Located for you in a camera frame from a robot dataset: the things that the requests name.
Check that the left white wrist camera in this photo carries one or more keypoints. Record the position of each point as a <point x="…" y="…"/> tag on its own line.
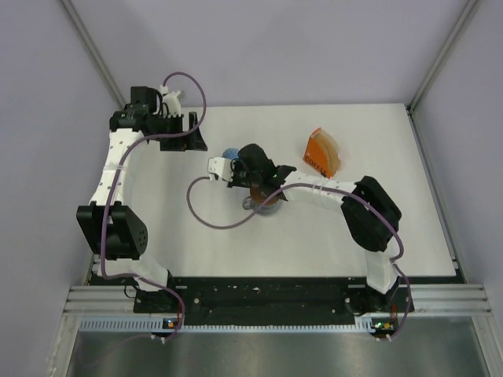
<point x="172" y="100"/>

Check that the grey slotted cable duct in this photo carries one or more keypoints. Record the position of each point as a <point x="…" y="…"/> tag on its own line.
<point x="165" y="326"/>

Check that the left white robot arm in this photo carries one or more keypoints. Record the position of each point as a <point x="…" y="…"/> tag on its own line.
<point x="114" y="232"/>

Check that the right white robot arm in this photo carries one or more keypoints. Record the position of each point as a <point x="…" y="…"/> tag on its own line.
<point x="371" y="216"/>

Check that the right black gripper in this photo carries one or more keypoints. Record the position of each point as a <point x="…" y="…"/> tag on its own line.
<point x="236" y="166"/>

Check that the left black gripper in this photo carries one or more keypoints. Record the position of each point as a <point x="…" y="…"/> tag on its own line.
<point x="178" y="144"/>

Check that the blue glass dripper cone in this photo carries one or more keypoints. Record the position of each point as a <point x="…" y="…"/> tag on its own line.
<point x="231" y="153"/>

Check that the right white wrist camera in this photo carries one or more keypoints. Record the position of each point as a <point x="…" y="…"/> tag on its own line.
<point x="219" y="168"/>

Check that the orange coffee filter box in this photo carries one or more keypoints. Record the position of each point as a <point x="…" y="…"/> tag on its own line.
<point x="314" y="156"/>

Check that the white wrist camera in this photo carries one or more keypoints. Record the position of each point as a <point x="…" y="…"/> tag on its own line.
<point x="219" y="168"/>
<point x="172" y="100"/>

